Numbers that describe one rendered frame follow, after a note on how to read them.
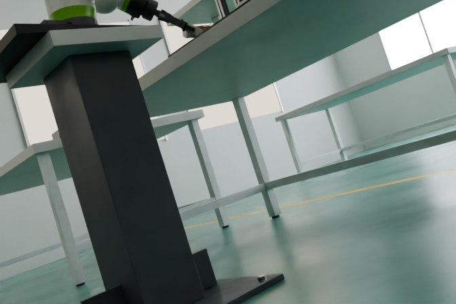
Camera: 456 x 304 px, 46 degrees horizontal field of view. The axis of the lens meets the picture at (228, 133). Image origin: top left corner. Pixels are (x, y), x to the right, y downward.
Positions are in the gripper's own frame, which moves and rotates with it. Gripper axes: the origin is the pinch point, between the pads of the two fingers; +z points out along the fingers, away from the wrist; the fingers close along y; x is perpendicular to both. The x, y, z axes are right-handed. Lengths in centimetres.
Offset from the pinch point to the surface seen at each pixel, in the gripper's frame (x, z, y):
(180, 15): 5, 3, -89
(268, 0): 15, 6, 55
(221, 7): 12.5, 7.5, -12.9
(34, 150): -87, -38, -74
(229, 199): -71, 61, -58
